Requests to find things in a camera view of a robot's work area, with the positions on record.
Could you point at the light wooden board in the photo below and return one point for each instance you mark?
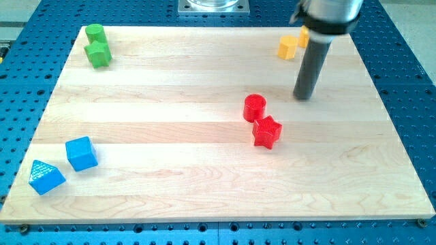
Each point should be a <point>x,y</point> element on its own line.
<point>166,121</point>

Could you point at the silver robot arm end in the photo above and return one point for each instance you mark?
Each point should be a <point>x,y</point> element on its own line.
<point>328,17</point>

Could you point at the red cylinder block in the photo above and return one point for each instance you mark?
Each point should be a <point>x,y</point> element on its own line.
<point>254,107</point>

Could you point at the blue triangle block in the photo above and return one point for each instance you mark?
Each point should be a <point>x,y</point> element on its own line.
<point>44,177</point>

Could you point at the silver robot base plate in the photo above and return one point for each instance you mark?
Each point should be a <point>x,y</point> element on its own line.
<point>200,7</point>

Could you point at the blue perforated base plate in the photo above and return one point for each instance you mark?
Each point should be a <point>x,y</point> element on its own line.
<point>394,38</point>

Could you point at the yellow hexagon block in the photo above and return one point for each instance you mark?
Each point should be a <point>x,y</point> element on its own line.
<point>287,47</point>

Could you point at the yellow block behind rod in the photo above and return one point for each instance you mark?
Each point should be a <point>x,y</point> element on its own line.
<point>304,37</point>

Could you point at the red star block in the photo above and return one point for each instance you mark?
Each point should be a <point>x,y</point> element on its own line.
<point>266,132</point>

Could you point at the green cylinder block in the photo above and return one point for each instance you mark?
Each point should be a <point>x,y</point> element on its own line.
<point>95,32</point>

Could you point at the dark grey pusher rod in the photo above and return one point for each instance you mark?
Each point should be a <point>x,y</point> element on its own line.
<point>311,66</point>

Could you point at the blue cube block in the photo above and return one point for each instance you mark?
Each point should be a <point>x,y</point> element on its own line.
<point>81,153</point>

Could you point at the green star block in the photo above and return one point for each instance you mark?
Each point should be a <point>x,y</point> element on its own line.
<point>98,54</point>

